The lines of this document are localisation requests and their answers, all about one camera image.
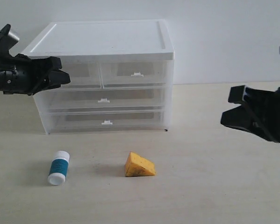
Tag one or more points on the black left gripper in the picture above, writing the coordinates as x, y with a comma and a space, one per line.
20, 75

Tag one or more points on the yellow sponge wedge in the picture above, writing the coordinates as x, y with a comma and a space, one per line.
136, 166

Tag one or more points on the clear wide drawer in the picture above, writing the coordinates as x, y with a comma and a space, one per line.
82, 98
77, 121

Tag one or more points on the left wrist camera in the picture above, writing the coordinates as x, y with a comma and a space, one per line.
8, 38

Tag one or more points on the clear bottom wide drawer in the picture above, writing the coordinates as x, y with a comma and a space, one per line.
77, 121

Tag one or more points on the white bottle teal label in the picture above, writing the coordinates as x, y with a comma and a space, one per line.
59, 167

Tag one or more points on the clear middle wide drawer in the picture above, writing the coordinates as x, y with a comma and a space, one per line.
82, 98

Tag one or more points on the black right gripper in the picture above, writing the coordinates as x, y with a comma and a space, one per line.
262, 117

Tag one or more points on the white plastic drawer cabinet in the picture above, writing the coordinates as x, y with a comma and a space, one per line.
109, 42

